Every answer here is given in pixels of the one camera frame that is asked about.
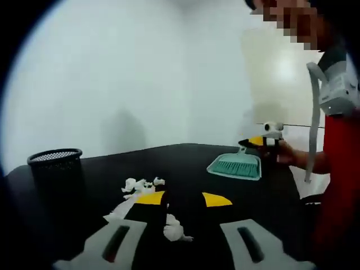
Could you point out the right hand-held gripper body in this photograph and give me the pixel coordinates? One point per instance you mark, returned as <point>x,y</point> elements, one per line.
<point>272,132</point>

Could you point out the large white tissue trash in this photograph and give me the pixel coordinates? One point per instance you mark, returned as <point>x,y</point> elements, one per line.
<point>135,186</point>

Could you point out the balled white tissue trash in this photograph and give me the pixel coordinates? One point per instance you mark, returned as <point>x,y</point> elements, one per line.
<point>174,228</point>

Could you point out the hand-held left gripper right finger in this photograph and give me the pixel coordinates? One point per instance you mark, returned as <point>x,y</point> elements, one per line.
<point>253,244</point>

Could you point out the black mesh bin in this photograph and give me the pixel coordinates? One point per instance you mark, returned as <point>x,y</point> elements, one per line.
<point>57,180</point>

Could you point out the black tabletop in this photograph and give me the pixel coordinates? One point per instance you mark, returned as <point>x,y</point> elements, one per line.
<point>182,166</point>

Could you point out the teal broom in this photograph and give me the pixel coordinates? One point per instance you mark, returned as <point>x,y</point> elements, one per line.
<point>234,167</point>

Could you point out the small white tissue trash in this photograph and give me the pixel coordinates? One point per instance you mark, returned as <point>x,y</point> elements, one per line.
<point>159,181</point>

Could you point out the person's right hand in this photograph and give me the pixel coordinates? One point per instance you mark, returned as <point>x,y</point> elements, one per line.
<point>287,153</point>

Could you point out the person's red shirt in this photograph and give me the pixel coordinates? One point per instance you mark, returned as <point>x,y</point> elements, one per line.
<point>340,182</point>

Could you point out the white chest device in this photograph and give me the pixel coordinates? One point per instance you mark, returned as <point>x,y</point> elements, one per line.
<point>339,90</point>

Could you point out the teal dustpan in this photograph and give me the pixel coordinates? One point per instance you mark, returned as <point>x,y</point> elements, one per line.
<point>253,166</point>

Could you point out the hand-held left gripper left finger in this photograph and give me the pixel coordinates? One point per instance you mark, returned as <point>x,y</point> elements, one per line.
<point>112,242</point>

